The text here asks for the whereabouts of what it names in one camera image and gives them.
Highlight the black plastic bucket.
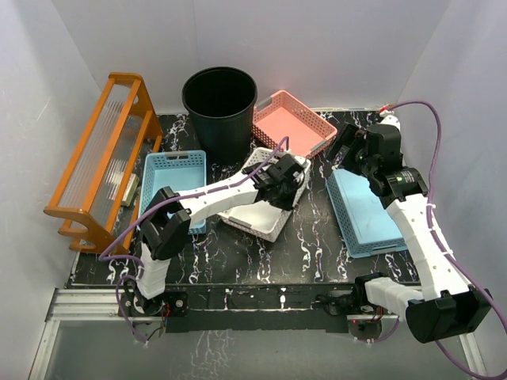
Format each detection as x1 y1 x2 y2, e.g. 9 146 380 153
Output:
181 66 257 165

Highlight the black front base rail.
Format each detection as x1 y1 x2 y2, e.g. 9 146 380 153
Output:
118 283 401 334

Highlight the aluminium frame profile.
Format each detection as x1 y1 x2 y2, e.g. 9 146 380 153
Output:
29 287 124 380

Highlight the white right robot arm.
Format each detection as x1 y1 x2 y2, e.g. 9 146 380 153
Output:
329 124 491 344

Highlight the white perforated plastic basket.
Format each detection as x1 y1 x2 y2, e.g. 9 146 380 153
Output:
217 147 311 242

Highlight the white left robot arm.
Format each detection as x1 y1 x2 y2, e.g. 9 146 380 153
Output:
134 153 310 316

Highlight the small metallic block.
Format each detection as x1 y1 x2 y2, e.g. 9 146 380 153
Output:
120 173 139 207

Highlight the pink perforated plastic basket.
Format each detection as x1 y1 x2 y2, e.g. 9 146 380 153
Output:
253 90 337 159

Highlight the small blue perforated basket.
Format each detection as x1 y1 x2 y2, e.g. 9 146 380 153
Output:
138 150 207 216

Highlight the large blue perforated basket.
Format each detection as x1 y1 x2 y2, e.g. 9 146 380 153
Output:
326 169 406 259

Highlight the orange wooden rack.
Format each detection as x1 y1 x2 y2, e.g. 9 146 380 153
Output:
44 72 163 254

